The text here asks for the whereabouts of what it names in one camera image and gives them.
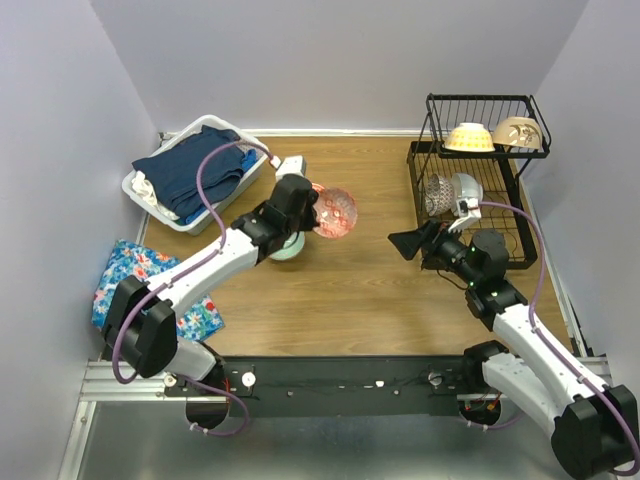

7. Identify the white plastic laundry basket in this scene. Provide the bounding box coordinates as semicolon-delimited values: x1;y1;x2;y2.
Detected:
121;115;267;236

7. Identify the celadon green bowl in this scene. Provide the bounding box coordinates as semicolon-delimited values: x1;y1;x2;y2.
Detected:
270;232;305;261

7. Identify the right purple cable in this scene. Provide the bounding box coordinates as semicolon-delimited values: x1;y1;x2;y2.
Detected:
467;200;640;476

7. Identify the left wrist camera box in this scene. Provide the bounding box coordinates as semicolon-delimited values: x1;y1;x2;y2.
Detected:
270;155;307;182

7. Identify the blue zigzag pattern bowl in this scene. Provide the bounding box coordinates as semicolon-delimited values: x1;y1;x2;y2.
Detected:
313;188;358;239

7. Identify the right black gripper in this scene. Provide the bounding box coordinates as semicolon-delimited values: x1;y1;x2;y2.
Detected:
389;216;480;286

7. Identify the orange floral pattern bowl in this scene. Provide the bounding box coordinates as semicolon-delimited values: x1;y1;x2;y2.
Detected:
311;183;326;197

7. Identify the beige bowl brown leaf pattern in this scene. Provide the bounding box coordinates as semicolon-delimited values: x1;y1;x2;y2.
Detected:
492;116;542;150

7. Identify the blue floral fabric bag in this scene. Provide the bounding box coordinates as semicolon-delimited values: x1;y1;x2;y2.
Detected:
91;240;225;341

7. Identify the brown lattice pattern bowl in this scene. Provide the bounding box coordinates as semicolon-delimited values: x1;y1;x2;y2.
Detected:
425;174;455;216

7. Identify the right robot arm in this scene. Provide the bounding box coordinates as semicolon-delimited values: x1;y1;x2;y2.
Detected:
388;220;639;479

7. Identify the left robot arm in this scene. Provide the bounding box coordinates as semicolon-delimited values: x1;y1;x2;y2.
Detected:
102;174;318;395

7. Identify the black two-tier dish rack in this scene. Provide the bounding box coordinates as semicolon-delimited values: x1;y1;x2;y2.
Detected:
406;92;553;272

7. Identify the aluminium frame rail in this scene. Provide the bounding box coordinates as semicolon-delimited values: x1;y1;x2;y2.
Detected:
59;357;616;479

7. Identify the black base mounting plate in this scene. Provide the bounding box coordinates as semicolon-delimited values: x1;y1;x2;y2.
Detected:
164;354;501;420

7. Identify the white crumpled cloth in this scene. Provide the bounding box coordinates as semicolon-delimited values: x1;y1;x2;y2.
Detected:
131;171;179;221

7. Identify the white ribbed bowl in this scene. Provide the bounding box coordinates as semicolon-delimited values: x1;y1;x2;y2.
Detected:
451;173;484;216

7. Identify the yellow patterned bowl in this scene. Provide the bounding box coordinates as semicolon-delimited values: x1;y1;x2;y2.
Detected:
444;122;495;153

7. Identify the dark blue folded garment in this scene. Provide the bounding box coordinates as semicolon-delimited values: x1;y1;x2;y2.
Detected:
132;126;245;218

